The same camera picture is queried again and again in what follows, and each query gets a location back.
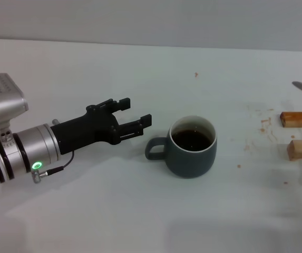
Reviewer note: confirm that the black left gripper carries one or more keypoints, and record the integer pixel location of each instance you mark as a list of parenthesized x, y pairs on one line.
[(87, 129)]

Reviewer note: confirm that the grey ceramic cup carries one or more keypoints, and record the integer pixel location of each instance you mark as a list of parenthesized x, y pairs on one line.
[(193, 163)]

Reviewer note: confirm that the dark stained wooden block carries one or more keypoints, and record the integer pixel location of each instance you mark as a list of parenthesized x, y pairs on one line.
[(297, 120)]

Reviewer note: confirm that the dark coffee liquid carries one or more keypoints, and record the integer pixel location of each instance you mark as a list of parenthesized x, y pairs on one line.
[(193, 139)]

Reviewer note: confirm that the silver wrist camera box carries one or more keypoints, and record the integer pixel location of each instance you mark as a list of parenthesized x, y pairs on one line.
[(3, 100)]

